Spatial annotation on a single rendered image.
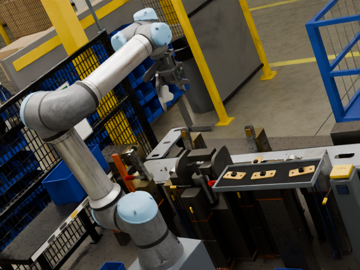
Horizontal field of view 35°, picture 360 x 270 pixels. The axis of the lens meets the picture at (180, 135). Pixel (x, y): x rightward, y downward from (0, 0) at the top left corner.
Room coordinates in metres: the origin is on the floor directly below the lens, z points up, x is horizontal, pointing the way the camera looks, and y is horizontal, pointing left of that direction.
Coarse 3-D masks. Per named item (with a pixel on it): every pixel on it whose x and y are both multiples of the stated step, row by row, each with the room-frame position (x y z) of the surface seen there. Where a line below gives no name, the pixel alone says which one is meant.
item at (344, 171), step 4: (344, 164) 1.55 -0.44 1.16; (348, 164) 1.54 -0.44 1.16; (336, 168) 1.55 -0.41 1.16; (340, 168) 1.54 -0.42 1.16; (344, 168) 1.53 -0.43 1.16; (348, 168) 1.52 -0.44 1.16; (332, 172) 1.54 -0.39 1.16; (336, 172) 1.53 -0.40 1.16; (340, 172) 1.52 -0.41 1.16; (344, 172) 1.51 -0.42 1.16; (348, 172) 1.50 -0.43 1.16; (332, 176) 1.52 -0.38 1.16; (336, 176) 1.51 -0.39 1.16; (340, 176) 1.51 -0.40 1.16; (344, 176) 1.50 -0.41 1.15; (348, 176) 1.49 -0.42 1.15
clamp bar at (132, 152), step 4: (132, 148) 2.29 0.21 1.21; (136, 148) 2.28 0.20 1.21; (128, 152) 2.26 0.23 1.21; (132, 152) 2.25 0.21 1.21; (128, 156) 2.24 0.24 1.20; (132, 156) 2.25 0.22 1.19; (136, 156) 2.26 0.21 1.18; (132, 160) 2.26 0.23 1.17; (136, 160) 2.25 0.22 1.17; (140, 160) 2.27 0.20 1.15; (136, 164) 2.26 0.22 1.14; (140, 164) 2.26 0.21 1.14; (136, 168) 2.27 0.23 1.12; (140, 168) 2.26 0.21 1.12; (144, 168) 2.27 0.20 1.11; (140, 172) 2.27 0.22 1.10; (144, 172) 2.26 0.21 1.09; (148, 172) 2.28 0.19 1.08; (144, 180) 2.28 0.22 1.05
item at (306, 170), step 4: (300, 168) 1.62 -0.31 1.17; (304, 168) 1.63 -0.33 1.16; (308, 168) 1.62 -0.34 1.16; (312, 168) 1.60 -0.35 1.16; (292, 172) 1.64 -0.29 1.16; (296, 172) 1.62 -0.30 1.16; (300, 172) 1.61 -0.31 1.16; (304, 172) 1.60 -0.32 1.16; (308, 172) 1.59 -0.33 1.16; (292, 176) 1.61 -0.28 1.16
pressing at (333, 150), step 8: (344, 144) 1.95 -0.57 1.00; (352, 144) 1.92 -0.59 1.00; (256, 152) 2.19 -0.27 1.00; (264, 152) 2.16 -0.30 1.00; (272, 152) 2.13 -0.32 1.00; (280, 152) 2.10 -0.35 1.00; (288, 152) 2.07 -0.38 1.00; (296, 152) 2.04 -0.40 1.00; (304, 152) 2.01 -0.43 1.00; (328, 152) 1.94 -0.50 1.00; (336, 152) 1.91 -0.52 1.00; (344, 152) 1.89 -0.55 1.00; (352, 152) 1.86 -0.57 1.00; (152, 160) 2.56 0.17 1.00; (160, 160) 2.52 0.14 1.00; (168, 160) 2.48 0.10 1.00; (232, 160) 2.21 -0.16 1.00; (240, 160) 2.18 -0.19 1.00; (248, 160) 2.15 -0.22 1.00; (264, 160) 2.09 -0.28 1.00; (336, 160) 1.86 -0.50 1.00; (344, 160) 1.83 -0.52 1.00; (352, 160) 1.81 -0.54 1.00; (152, 168) 2.47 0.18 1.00; (160, 168) 2.44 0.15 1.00; (168, 168) 2.40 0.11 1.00; (160, 176) 2.36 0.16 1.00; (168, 176) 2.32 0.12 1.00; (160, 184) 2.30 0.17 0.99
